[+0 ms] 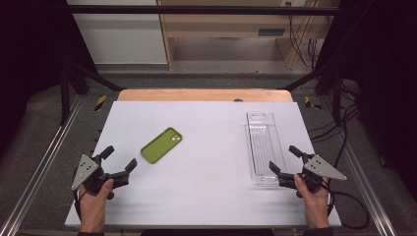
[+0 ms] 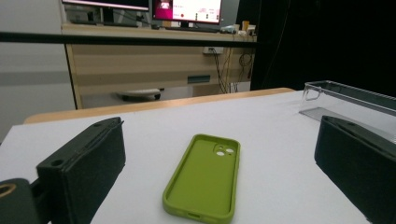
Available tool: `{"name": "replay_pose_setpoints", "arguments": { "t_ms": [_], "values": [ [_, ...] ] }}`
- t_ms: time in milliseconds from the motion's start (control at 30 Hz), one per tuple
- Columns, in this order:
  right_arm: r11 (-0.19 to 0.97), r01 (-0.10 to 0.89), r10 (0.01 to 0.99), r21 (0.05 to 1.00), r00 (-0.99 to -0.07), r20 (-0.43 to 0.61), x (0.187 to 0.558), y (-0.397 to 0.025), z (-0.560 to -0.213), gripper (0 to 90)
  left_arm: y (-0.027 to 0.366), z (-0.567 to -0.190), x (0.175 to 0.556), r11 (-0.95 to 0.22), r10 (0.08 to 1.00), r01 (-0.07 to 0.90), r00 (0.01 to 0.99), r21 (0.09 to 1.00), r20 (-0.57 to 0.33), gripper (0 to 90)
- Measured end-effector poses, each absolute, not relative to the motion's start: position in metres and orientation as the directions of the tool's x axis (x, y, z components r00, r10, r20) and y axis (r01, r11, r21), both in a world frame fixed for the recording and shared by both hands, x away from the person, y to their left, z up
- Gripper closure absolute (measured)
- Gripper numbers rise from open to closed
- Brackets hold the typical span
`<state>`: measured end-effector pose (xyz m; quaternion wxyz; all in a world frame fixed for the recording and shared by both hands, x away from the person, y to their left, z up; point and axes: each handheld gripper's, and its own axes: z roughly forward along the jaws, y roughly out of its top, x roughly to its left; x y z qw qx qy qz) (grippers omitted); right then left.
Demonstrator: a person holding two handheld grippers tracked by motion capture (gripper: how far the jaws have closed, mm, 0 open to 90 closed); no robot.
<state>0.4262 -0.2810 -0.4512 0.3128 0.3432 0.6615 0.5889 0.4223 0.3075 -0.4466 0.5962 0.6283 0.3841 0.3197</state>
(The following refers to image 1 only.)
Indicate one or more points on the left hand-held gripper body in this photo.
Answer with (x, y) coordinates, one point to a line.
(95, 178)

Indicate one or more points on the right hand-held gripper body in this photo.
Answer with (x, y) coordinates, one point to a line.
(314, 173)

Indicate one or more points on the clear plastic packaging box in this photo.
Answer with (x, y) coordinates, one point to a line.
(264, 147)

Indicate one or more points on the person's left hand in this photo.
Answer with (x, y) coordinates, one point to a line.
(93, 206)

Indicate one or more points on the person's right hand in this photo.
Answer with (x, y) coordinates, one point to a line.
(314, 206)

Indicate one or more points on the yellow black tape strip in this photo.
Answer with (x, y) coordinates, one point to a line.
(309, 103)
(100, 103)

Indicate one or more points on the white board sheet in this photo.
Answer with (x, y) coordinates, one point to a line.
(203, 183)

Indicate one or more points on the wooden table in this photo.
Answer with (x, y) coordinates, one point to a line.
(196, 95)

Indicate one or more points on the black curtain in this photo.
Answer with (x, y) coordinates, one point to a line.
(29, 65)
(387, 82)

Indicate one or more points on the white cabinet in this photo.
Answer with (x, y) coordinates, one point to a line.
(119, 36)

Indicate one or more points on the wooden desk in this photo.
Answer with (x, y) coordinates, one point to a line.
(229, 26)

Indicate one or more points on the black metal crossbar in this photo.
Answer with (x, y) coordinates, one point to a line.
(196, 10)

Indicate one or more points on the aluminium rail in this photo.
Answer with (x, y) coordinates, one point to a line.
(364, 183)
(42, 167)

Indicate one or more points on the black metal frame strut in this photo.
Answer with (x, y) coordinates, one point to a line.
(336, 91)
(65, 95)

